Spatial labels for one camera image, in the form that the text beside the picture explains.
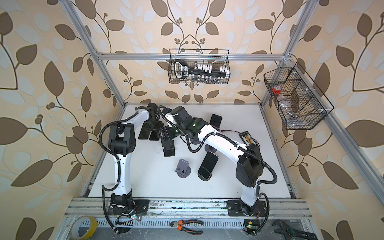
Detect black phone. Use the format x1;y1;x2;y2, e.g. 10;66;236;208
139;122;152;140
149;121;164;141
198;152;219;174

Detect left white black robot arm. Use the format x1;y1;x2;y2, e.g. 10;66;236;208
99;103;160;235

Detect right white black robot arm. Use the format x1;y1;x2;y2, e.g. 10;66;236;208
157;105;278;216

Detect middle grey phone stand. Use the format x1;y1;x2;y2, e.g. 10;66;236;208
205;144;217;154

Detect grey phone stand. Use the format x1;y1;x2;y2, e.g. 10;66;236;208
205;144;217;154
198;172;212;182
175;159;191;179

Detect front left grey phone stand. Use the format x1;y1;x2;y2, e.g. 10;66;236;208
175;159;191;179

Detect front right grey phone stand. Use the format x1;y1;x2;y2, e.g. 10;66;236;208
198;172;212;182

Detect black socket tool set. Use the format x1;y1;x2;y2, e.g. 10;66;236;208
173;60;231;80

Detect black connector board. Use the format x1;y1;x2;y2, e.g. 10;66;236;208
239;131;260;147

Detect red capped bottle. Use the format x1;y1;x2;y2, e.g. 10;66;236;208
272;85;282;96

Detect yellow tape roll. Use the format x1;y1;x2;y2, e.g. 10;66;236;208
69;216;98;240

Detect black adjustable wrench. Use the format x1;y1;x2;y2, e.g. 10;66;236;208
272;220;318;240

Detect orange handled pliers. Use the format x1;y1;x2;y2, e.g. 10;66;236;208
169;218;205;236

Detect right wire basket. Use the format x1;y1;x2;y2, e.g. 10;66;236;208
264;62;334;130

